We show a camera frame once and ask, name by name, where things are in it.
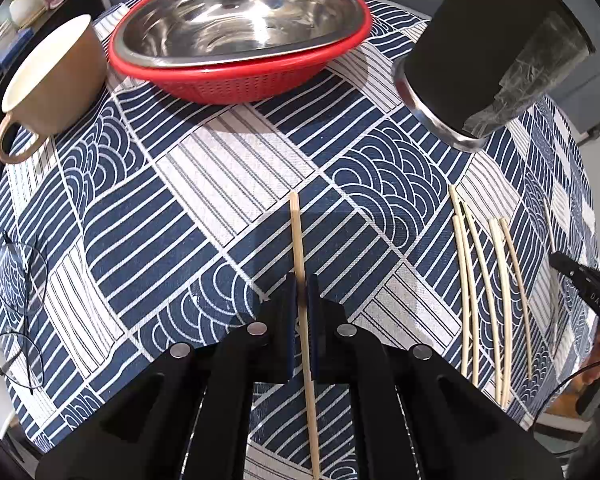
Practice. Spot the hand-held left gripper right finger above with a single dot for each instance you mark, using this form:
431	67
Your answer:
313	325

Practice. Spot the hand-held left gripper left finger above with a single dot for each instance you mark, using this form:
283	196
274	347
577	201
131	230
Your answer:
292	325

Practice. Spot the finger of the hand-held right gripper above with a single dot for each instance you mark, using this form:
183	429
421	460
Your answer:
567	269

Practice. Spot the pale wooden chopstick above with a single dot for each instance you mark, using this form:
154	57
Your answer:
474	310
502	310
491	310
464	310
525	310

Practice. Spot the tan wooden chopstick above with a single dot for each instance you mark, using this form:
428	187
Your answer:
296	240

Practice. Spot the black steel utensil holder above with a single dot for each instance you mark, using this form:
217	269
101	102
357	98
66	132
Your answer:
460	50

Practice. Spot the person's right forearm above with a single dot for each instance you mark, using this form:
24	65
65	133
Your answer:
597	442

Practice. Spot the person's right hand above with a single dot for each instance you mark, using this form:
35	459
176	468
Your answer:
591	370

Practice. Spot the thin grey chopstick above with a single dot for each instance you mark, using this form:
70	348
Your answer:
550	230

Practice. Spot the blue white patterned tablecloth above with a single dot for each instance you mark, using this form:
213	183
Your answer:
220	200

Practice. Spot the red plastic colander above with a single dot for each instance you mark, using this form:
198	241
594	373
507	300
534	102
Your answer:
220	85

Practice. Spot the thin-rimmed eyeglasses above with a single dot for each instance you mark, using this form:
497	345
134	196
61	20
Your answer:
17	280

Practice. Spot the stainless steel bowl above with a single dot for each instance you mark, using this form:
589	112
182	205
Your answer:
240	20

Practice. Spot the beige ceramic cup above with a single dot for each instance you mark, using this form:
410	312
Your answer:
65	95

